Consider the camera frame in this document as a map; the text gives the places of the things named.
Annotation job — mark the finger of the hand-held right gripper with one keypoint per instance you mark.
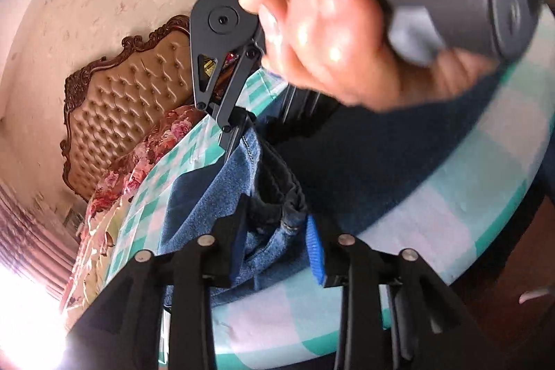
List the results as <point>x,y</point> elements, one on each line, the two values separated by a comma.
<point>303,110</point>
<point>232,127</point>

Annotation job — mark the blue denim pants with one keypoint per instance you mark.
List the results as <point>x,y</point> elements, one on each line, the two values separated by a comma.
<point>203,205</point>

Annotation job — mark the pink striped curtain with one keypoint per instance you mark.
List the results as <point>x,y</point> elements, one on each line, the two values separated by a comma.
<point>34,231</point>

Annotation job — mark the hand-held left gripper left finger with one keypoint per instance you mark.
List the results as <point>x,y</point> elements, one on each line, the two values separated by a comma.
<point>236,253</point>

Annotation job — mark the person's right hand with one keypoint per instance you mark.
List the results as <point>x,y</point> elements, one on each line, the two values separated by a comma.
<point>325,32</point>

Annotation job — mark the green white checked tablecloth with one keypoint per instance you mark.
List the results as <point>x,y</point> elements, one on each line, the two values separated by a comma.
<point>455,201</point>

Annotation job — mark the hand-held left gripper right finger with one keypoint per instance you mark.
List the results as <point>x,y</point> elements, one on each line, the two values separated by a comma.
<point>313,253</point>

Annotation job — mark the tufted leather carved headboard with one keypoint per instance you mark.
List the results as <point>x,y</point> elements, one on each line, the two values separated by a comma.
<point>130,101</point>

